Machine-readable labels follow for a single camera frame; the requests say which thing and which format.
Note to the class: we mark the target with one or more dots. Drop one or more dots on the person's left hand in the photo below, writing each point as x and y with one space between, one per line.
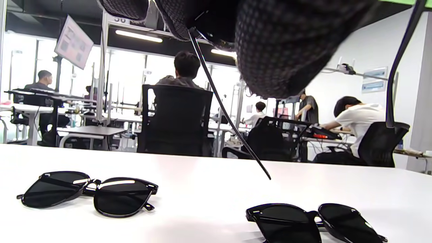
287 40

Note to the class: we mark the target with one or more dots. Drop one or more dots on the black sunglasses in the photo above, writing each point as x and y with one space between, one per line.
287 222
118 199
389 101

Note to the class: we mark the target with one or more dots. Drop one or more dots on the green cleaning cloth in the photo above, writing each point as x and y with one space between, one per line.
405 1

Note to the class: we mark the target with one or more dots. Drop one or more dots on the ceiling light bar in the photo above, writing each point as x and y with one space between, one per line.
224 53
138 36

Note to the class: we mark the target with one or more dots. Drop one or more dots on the black mesh office chair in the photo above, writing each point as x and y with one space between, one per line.
175 118
266 141
381 145

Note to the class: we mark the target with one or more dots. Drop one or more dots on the hanging monitor screen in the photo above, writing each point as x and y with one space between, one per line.
74 42

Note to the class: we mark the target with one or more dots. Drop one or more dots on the grey desk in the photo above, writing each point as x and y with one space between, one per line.
91 131

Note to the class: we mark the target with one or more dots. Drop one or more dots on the blue wall sign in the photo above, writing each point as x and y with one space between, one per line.
375 73
373 87

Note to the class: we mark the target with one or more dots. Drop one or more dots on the white support post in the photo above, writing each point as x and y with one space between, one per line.
102 67

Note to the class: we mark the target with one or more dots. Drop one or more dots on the black frame desk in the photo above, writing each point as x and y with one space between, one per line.
50 94

